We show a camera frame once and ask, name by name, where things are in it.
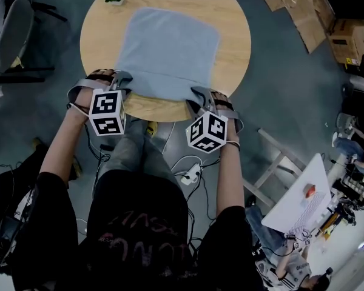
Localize flattened brown cardboard sheets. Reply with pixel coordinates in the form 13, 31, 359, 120
248, 0, 337, 55

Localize black bag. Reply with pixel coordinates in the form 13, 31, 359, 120
0, 143, 42, 274

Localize light blue towel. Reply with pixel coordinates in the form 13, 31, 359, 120
114, 7, 221, 103

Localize yellow and black box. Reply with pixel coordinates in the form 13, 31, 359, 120
344, 53, 364, 81

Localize white power strip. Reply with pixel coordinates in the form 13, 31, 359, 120
180, 162, 203, 186

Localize grey chair with black legs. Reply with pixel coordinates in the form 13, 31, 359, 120
0, 0, 69, 85

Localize person's grey jeans legs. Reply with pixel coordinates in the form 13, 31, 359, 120
96, 118, 183, 190

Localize brown cardboard box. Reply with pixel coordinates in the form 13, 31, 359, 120
326, 18, 364, 65

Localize person's black printed t-shirt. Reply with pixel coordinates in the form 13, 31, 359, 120
12, 169, 265, 291

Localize red and white small object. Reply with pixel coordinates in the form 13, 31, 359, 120
303, 184, 318, 199

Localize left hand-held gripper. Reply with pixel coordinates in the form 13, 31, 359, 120
67, 69, 134, 137

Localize person's left hand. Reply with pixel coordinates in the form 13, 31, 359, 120
88, 69, 116, 82

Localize light wooden frame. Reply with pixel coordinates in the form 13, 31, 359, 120
241, 127, 308, 209

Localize white cable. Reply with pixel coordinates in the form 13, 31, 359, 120
161, 121, 177, 155

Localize person's right forearm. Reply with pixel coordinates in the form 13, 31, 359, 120
214, 132, 243, 216

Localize white rectangular table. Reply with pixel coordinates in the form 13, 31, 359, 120
260, 152, 334, 234

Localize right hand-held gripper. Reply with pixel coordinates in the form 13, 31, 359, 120
185, 85, 244, 155

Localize person's left forearm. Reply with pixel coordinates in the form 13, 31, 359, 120
38, 87, 93, 181

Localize person's right hand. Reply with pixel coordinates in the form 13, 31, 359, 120
211, 90, 234, 113

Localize patterned white mat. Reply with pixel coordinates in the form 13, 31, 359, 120
286, 192, 332, 236

